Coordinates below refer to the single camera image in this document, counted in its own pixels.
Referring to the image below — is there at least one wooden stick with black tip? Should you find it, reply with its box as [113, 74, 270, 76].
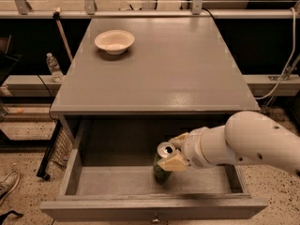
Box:
[52, 7, 73, 63]

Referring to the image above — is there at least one metal drawer knob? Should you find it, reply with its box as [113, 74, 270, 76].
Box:
[151, 215, 161, 224]

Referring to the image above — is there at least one black metal stand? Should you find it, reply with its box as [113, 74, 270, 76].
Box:
[37, 121, 62, 181]

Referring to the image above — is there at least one grey cabinet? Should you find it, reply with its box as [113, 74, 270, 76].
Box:
[51, 17, 258, 135]

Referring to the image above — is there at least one black cable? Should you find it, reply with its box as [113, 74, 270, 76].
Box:
[37, 74, 56, 121]

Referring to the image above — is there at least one green soda can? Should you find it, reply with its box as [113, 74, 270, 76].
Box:
[153, 142, 175, 184]

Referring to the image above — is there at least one clear plastic water bottle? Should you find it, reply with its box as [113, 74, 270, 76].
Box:
[46, 52, 63, 83]

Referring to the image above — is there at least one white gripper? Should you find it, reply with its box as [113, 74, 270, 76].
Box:
[157, 127, 213, 172]

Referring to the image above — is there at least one white paper bowl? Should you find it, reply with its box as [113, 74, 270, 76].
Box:
[95, 30, 135, 55]

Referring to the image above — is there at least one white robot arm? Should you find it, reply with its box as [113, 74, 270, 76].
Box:
[157, 112, 300, 177]

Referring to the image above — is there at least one white sneaker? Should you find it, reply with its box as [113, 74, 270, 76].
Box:
[0, 172, 20, 205]

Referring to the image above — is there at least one open grey top drawer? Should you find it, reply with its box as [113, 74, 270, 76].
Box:
[40, 119, 267, 222]

